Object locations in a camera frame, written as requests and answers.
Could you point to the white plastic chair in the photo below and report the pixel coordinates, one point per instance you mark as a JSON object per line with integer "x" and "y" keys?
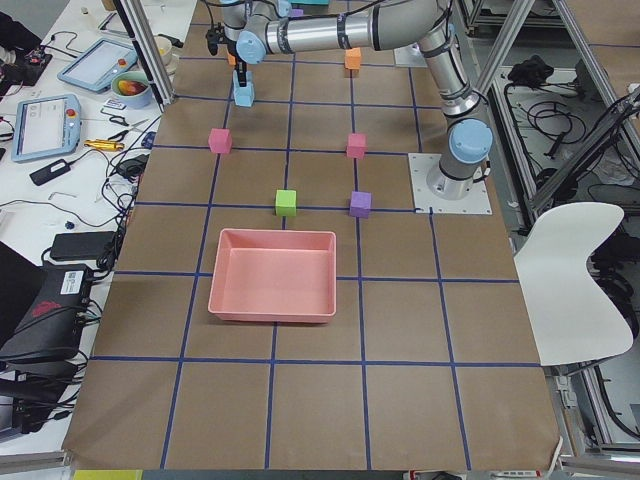
{"x": 572, "y": 318}

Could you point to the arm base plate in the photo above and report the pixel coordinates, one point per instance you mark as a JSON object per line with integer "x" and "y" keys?
{"x": 409, "y": 56}
{"x": 435, "y": 193}

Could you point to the brass metal tool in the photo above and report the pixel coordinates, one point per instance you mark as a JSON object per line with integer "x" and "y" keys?
{"x": 104, "y": 145}

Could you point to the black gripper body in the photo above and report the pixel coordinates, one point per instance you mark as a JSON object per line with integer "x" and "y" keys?
{"x": 241, "y": 65}

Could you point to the aluminium extrusion post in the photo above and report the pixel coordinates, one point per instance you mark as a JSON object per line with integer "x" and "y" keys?
{"x": 139, "y": 32}

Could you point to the magenta foam block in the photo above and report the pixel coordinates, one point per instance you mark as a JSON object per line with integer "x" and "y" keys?
{"x": 356, "y": 145}

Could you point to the pink foam block left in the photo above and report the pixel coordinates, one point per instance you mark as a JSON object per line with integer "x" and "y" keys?
{"x": 220, "y": 141}

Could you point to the black power adapter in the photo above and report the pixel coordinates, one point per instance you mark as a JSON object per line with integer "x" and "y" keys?
{"x": 50, "y": 172}

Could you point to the blue teach pendant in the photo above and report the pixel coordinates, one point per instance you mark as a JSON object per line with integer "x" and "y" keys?
{"x": 96, "y": 68}
{"x": 46, "y": 128}

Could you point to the bowl with lemon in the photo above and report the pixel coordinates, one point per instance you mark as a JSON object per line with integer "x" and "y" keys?
{"x": 165, "y": 49}

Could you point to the orange foam block near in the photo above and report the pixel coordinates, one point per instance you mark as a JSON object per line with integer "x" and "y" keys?
{"x": 353, "y": 59}

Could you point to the blue teach pendant near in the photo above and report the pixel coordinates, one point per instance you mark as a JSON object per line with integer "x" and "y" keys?
{"x": 46, "y": 128}

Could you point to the black scissors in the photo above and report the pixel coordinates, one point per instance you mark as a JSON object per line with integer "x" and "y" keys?
{"x": 121, "y": 135}

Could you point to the black electronics box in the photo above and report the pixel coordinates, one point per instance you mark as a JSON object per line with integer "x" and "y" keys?
{"x": 40, "y": 308}

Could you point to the light blue foam block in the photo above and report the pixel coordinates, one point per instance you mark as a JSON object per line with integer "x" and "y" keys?
{"x": 250, "y": 79}
{"x": 244, "y": 96}

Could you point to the green foam block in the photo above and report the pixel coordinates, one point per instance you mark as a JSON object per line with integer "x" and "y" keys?
{"x": 286, "y": 203}

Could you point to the purple foam block left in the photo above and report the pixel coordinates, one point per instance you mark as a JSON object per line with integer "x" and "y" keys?
{"x": 360, "y": 204}

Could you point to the blue teach pendant far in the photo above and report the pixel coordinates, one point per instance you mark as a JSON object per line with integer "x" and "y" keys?
{"x": 96, "y": 68}

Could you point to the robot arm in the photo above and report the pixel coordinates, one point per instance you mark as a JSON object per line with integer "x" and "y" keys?
{"x": 238, "y": 25}
{"x": 385, "y": 26}

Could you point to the pink plastic bin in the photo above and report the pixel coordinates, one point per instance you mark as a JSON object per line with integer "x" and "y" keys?
{"x": 274, "y": 276}

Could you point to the green bowl with fruit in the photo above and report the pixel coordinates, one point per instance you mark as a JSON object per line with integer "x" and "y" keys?
{"x": 132, "y": 89}

